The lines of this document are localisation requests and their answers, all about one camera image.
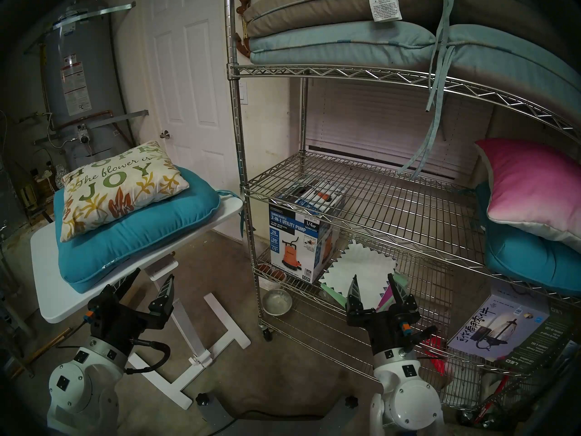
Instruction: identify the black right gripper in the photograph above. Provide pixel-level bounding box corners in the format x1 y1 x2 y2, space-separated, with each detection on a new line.
347 272 439 357

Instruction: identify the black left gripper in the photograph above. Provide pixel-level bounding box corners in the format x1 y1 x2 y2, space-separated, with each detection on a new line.
84 267 176 355

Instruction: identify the floral JOY print pillow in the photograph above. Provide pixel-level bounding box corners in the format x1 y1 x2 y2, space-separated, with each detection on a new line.
60 141 190 243

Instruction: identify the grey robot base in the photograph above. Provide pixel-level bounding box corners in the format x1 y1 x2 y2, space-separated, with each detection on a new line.
197 394 377 436

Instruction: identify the teal seat cushion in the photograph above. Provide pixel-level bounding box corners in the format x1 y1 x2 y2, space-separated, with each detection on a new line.
474 181 581 297
54 166 222 294

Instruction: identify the light blue bench cushion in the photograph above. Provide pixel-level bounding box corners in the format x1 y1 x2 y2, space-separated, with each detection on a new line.
249 21 581 179

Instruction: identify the taupe bench cushion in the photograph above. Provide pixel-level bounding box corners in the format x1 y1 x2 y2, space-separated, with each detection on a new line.
242 0 572 68

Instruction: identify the magenta sheet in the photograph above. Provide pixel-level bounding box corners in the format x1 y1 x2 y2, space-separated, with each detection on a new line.
376 285 398 313

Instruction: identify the white zigzag edged sheet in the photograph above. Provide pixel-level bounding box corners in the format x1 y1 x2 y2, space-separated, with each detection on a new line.
319 240 399 312

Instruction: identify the green foam sheet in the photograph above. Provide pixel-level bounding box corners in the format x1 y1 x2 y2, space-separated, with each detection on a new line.
319 271 410 309

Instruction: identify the red plastic item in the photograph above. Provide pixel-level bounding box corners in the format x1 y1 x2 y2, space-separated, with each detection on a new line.
422 335 448 377

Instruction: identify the white overbed table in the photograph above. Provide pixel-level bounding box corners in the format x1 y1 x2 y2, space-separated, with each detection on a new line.
30 197 251 411

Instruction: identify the utility pump box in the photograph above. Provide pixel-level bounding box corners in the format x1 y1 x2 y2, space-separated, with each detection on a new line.
268 178 348 284

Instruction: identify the metal pet bowl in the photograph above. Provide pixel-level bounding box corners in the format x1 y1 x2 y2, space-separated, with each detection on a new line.
262 288 293 317

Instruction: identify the wooden stick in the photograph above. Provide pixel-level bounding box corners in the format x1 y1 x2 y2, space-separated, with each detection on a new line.
11 326 73 379

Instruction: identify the LED lamp box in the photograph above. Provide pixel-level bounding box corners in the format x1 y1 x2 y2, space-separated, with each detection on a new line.
447 281 577 374

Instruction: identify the white window blind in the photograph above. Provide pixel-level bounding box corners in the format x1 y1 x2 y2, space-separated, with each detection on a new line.
305 79 493 181

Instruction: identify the pink throw pillow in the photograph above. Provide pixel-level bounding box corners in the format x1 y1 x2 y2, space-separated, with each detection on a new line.
474 138 581 254

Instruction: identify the white panel door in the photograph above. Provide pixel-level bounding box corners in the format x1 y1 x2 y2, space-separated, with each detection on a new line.
143 0 241 199

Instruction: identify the grey water heater tank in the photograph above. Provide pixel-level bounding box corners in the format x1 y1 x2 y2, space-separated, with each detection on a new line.
39 0 149 172

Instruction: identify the white care label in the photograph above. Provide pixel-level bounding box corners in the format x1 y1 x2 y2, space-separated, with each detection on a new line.
368 0 403 22

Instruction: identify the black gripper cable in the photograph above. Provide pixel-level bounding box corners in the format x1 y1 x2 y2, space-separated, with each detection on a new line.
125 337 171 375

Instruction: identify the red handled tool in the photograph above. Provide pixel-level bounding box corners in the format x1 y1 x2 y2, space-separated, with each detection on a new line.
458 376 513 429

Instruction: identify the chrome wire shelving rack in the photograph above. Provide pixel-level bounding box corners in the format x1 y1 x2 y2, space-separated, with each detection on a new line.
225 0 581 415

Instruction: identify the brown anchor wall decoration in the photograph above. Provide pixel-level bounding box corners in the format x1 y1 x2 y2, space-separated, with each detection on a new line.
235 0 252 59

